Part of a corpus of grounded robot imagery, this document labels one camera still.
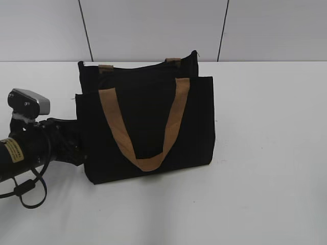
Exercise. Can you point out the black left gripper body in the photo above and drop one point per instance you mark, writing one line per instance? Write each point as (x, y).
(65, 139)

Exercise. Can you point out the black canvas tote bag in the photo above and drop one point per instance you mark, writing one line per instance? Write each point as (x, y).
(196, 140)

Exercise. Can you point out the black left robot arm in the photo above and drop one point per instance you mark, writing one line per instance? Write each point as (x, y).
(34, 144)

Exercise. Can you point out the tan front bag handle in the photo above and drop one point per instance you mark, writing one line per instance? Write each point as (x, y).
(142, 119)

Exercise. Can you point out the tan bag handle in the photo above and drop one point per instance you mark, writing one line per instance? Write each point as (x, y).
(142, 119)
(120, 66)

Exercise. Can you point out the tan rear bag handle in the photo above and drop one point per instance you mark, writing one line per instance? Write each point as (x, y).
(120, 66)

